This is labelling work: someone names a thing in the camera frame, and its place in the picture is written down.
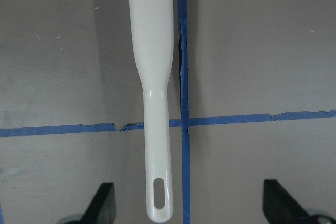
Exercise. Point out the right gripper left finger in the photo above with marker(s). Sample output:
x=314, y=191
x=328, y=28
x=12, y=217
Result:
x=102, y=208

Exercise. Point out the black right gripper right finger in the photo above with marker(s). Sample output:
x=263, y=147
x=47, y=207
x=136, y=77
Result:
x=280, y=207

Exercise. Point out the beige hand brush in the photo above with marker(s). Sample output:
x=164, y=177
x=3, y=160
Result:
x=152, y=29

